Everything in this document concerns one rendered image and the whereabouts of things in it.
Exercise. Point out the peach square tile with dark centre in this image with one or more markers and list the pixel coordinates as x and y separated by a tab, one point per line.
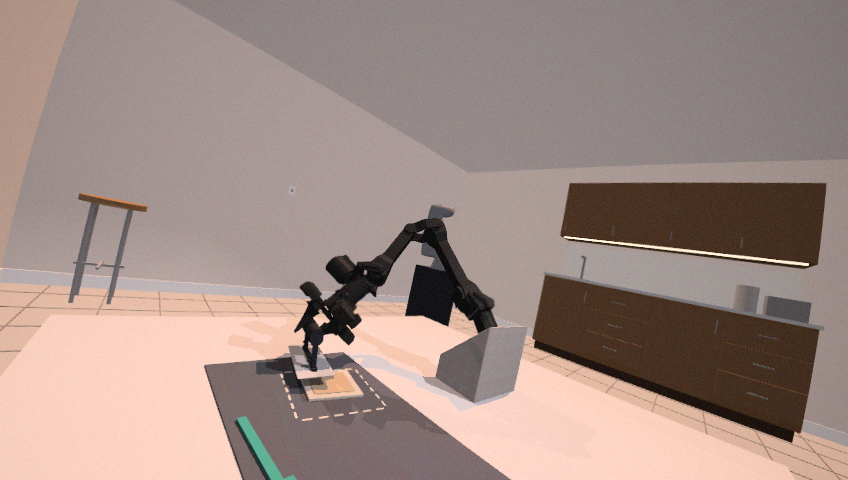
339	386

